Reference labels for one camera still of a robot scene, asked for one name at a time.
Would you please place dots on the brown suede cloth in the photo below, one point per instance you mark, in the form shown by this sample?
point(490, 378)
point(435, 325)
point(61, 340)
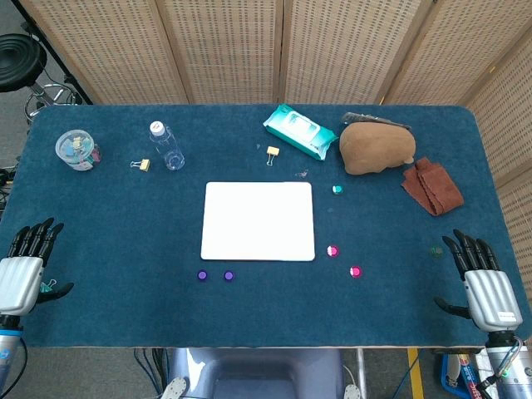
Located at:
point(434, 189)

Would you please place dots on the purple round magnet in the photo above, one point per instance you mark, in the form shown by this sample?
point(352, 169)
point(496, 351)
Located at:
point(202, 275)
point(228, 275)

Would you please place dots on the teal binder clip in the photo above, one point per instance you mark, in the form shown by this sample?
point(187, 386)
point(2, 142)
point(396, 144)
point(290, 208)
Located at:
point(45, 287)

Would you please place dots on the blue felt table cover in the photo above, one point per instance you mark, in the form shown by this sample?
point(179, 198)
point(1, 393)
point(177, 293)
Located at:
point(124, 232)

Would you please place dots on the black stool with chrome base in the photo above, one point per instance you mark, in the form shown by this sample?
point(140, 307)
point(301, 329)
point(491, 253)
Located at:
point(16, 58)

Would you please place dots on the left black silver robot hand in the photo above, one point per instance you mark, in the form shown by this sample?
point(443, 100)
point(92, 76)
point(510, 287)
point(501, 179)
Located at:
point(18, 278)

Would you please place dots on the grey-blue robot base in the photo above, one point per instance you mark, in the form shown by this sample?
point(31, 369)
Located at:
point(257, 370)

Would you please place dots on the pink round magnet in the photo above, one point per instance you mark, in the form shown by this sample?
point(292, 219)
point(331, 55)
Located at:
point(332, 251)
point(355, 272)

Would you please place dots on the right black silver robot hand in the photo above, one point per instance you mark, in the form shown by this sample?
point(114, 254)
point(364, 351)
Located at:
point(492, 297)

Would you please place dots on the teal round magnet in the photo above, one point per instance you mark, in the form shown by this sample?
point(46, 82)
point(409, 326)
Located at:
point(337, 189)

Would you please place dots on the white board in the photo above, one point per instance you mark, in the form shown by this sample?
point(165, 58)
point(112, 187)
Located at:
point(257, 220)

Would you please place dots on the clear plastic water bottle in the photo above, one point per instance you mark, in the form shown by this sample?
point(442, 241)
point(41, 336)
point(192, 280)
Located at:
point(166, 145)

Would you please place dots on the green wet wipes pack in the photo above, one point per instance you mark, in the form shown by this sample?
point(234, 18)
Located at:
point(299, 129)

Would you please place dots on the brown plush toy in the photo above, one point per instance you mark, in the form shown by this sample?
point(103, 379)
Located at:
point(374, 147)

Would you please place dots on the dark green round magnet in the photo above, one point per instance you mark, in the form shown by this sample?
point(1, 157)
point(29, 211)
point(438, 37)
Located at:
point(436, 251)

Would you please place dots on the grey remote control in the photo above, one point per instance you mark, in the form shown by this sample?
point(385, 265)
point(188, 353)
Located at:
point(361, 118)

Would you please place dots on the white table leg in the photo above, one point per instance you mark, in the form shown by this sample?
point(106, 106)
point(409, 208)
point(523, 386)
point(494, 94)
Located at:
point(361, 370)

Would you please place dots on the small metal paper clip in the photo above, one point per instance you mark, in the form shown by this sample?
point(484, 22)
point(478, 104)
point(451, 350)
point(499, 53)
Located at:
point(302, 173)

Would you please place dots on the clear jar of binder clips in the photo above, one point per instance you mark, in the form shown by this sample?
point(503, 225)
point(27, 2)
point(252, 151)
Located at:
point(75, 149)

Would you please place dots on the blue storage box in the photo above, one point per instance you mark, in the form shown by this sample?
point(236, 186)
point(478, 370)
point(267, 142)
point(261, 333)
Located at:
point(451, 384)

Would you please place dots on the yellow binder clip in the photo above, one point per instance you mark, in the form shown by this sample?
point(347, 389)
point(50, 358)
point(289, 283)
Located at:
point(272, 151)
point(145, 165)

